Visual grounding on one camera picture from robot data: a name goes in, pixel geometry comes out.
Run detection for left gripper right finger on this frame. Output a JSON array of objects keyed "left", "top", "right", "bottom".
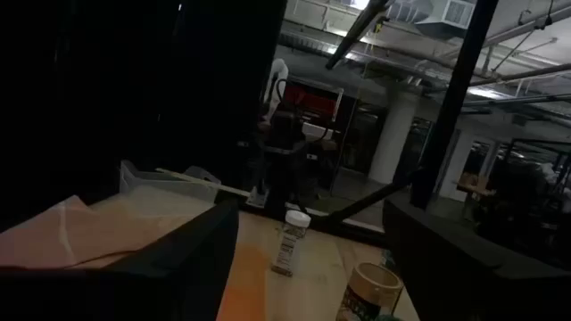
[{"left": 382, "top": 197, "right": 571, "bottom": 321}]

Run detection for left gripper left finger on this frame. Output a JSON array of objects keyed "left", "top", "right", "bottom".
[{"left": 0, "top": 198, "right": 241, "bottom": 321}]

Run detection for orange plastic bin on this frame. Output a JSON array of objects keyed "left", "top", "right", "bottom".
[{"left": 215, "top": 240, "right": 271, "bottom": 321}]

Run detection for tan-lid spice jar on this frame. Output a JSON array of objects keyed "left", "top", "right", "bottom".
[{"left": 334, "top": 261, "right": 405, "bottom": 321}]

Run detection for white-lid spice jar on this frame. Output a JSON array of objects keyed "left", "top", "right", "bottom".
[{"left": 270, "top": 209, "right": 312, "bottom": 278}]

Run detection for pink folded cloth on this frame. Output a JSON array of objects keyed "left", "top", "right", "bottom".
[{"left": 0, "top": 193, "right": 197, "bottom": 269}]

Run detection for clear plastic bin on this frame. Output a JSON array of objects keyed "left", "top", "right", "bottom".
[{"left": 118, "top": 159, "right": 223, "bottom": 204}]

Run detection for background wooden desk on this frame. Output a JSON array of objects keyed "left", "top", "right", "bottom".
[{"left": 452, "top": 171, "right": 497, "bottom": 200}]

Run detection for white building column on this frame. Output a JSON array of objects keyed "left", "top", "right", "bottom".
[{"left": 368, "top": 91, "right": 420, "bottom": 185}]

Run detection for black partition screen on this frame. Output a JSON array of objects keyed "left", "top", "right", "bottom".
[{"left": 0, "top": 0, "right": 289, "bottom": 233}]

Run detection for red machine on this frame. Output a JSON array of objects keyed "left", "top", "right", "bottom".
[{"left": 283, "top": 84, "right": 344, "bottom": 124}]

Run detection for ceiling air unit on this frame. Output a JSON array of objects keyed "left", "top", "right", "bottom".
[{"left": 412, "top": 0, "right": 477, "bottom": 40}]

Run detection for black aluminium table frame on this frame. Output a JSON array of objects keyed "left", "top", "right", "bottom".
[{"left": 311, "top": 0, "right": 500, "bottom": 235}]

